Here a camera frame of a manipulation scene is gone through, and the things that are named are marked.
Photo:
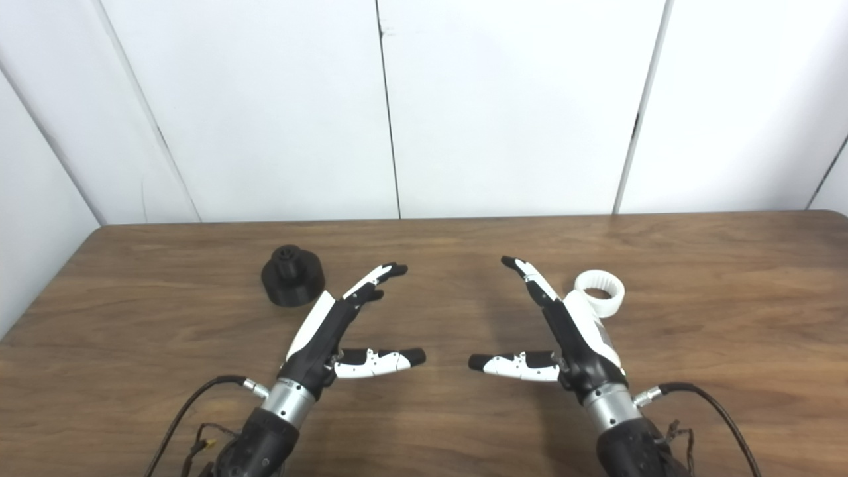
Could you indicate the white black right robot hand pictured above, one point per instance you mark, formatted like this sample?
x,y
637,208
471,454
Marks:
x,y
583,338

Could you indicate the round black plastic part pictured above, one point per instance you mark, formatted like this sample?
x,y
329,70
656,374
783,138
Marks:
x,y
291,281

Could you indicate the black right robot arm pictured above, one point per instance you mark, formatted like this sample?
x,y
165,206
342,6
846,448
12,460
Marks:
x,y
629,450

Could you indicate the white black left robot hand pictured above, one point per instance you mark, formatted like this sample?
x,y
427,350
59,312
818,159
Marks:
x,y
324,324

